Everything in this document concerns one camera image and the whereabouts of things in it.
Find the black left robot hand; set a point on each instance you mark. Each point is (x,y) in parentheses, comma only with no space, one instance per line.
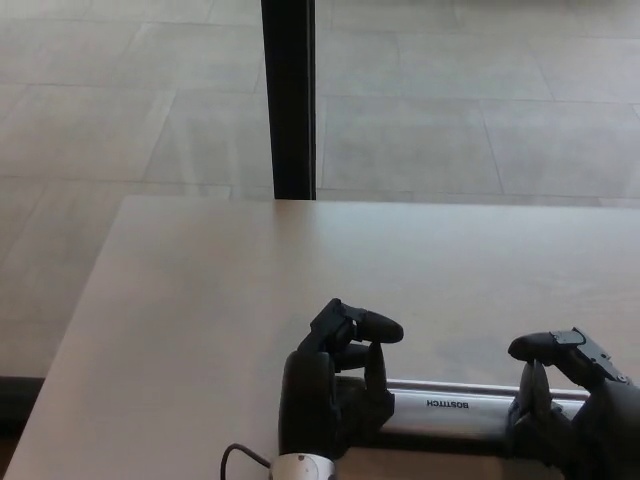
(307,395)

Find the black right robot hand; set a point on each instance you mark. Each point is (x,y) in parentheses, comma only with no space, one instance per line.
(600,425)

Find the silver Bostitch hole punch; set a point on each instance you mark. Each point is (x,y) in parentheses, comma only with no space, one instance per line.
(450,419)

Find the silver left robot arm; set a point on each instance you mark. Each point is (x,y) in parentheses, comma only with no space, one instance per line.
(302,469)

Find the black floor baseboard strip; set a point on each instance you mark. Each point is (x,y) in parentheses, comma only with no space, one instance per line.
(17,405)

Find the black vertical post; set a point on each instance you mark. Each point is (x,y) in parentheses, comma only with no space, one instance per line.
(289,100)

